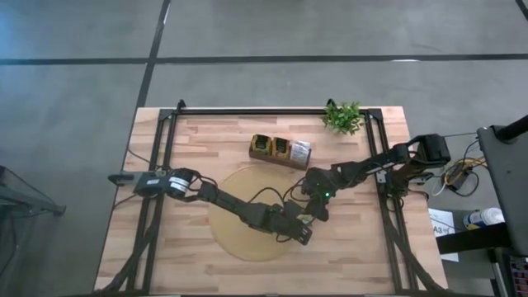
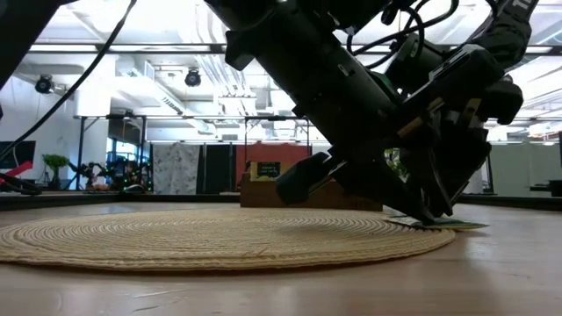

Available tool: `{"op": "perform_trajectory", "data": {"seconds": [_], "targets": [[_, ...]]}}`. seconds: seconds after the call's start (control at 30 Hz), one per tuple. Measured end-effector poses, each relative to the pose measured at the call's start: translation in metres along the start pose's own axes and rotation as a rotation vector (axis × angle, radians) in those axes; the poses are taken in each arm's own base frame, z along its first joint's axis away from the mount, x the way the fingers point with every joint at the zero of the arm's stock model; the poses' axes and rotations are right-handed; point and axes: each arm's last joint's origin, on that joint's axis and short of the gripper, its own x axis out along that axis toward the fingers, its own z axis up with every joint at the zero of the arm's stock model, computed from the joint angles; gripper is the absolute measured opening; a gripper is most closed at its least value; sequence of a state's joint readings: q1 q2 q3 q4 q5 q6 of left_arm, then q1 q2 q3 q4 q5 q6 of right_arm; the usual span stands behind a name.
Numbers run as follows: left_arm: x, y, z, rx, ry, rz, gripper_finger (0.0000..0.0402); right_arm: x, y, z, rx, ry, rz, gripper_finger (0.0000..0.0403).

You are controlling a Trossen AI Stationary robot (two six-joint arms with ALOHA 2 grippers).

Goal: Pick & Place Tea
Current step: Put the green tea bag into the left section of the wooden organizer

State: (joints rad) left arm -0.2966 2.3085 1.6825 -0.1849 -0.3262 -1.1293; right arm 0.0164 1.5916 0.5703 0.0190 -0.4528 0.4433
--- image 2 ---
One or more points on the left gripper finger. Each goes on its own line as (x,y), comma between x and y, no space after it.
(417,195)
(391,197)

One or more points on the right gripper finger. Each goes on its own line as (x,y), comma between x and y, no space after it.
(454,184)
(439,188)

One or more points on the green tea packet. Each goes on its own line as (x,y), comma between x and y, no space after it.
(404,222)
(465,226)
(268,170)

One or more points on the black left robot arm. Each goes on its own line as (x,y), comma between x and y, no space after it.
(307,66)

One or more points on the black background robot arm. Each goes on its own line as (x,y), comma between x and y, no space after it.
(118,172)

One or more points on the dark wooden tea box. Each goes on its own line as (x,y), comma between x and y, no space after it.
(263,197)

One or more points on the white column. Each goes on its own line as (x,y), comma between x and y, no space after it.
(476,186)

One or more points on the green plant in white pot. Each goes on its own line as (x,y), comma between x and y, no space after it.
(397,164)

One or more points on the pale partition panel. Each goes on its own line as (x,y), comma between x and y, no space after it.
(518,169)

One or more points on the black fabric panel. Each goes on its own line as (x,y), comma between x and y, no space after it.
(217,167)

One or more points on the round woven straw placemat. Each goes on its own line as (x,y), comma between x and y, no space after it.
(219,241)

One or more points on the grey patterned cloth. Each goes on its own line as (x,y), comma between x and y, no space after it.
(173,169)

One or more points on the black overhead beam with lights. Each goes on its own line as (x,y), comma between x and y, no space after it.
(131,48)

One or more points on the small background potted plant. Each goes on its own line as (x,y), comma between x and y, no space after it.
(55,161)

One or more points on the red object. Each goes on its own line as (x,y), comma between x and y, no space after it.
(17,169)

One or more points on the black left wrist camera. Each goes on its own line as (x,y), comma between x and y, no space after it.
(303,177)

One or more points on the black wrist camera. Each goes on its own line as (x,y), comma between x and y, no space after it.
(461,74)
(303,177)

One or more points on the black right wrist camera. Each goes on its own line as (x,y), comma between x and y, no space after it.
(461,74)

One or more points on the black wall screen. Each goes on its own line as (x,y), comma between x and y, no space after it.
(27,159)

